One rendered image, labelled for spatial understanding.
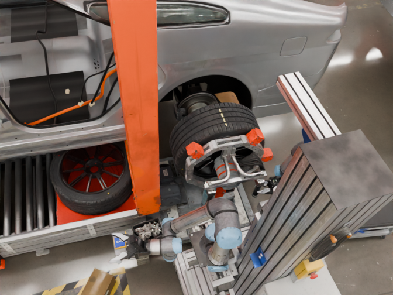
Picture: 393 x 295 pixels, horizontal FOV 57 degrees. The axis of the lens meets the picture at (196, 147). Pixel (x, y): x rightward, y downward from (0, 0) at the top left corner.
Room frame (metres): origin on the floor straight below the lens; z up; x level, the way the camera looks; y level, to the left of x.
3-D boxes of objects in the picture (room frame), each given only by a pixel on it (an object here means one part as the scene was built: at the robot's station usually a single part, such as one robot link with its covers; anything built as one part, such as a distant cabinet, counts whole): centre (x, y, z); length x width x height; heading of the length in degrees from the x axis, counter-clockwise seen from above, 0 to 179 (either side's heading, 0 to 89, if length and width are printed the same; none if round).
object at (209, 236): (0.79, -0.17, 0.98); 0.13 x 0.12 x 0.14; 11
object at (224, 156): (1.23, -0.16, 1.03); 0.19 x 0.18 x 0.11; 21
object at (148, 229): (0.94, 0.26, 0.51); 0.20 x 0.14 x 0.13; 117
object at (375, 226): (1.48, -1.53, 0.17); 0.43 x 0.36 x 0.34; 103
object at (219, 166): (1.32, -0.23, 0.85); 0.21 x 0.14 x 0.14; 21
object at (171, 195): (1.48, 0.22, 0.26); 0.42 x 0.18 x 0.35; 21
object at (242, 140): (1.38, -0.20, 0.85); 0.54 x 0.07 x 0.54; 111
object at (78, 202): (1.43, 0.79, 0.39); 0.66 x 0.66 x 0.24
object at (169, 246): (0.62, 0.06, 1.21); 0.11 x 0.08 x 0.09; 101
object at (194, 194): (1.54, -0.14, 0.32); 0.40 x 0.30 x 0.28; 111
